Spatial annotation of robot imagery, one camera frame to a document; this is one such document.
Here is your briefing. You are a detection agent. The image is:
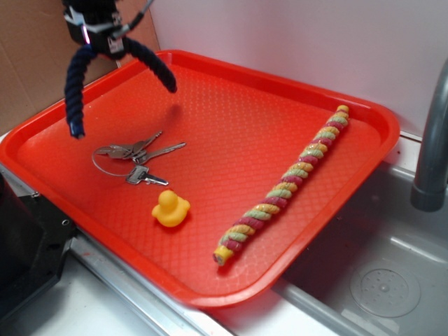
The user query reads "brown cardboard panel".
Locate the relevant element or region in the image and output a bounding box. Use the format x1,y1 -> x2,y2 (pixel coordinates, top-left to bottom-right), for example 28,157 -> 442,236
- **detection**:
0,0 -> 162,136

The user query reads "dark blue rope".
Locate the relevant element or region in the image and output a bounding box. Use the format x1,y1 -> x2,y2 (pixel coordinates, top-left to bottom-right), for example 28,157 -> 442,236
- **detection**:
64,34 -> 178,139

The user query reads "sink drain cover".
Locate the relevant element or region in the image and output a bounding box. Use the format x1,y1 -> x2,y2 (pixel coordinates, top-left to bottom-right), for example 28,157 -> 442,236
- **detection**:
350,260 -> 421,318

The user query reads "grey sink faucet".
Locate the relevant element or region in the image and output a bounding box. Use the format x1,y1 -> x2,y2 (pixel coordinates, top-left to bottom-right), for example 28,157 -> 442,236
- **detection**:
411,64 -> 447,212

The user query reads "multicolour twisted rope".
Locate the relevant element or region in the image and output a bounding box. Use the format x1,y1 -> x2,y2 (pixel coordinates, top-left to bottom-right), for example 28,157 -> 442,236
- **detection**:
212,104 -> 351,267

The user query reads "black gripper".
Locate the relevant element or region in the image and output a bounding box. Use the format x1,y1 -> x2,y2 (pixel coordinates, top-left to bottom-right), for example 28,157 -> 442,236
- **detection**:
62,0 -> 125,59

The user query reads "red plastic tray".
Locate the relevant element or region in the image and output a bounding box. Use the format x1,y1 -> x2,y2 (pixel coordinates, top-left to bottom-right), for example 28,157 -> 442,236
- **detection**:
1,51 -> 400,308

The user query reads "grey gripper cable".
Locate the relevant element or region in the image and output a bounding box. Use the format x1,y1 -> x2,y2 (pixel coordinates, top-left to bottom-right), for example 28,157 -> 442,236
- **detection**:
111,0 -> 155,39

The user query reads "yellow rubber duck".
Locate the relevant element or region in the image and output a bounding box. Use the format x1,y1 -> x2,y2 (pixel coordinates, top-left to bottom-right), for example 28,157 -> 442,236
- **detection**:
151,190 -> 190,228

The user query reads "steel sink basin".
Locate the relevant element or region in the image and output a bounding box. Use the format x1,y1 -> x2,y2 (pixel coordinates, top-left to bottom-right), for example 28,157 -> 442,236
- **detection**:
209,160 -> 448,336

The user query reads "silver key bunch on ring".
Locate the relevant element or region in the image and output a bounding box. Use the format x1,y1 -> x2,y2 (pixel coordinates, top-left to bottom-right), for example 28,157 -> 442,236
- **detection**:
92,131 -> 186,187

